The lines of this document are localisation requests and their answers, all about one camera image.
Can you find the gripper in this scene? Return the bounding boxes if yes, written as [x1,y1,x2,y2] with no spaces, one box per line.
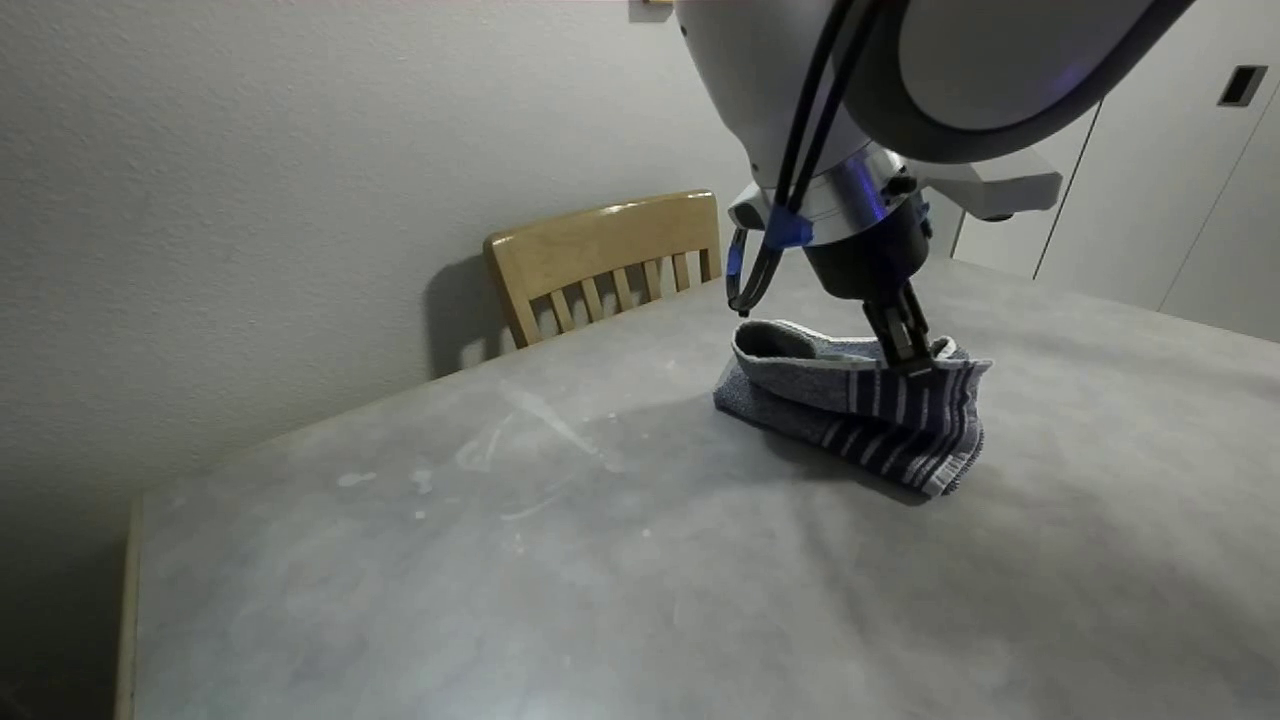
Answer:
[800,192,937,373]

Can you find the wooden chair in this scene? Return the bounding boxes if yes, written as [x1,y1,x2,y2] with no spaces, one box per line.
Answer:
[484,190,723,350]

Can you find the white cabinet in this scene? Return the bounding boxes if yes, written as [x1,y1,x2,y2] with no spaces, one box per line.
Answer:
[948,0,1280,343]

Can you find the blue striped cloth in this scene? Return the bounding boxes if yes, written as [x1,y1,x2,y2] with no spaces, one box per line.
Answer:
[712,318,995,499]

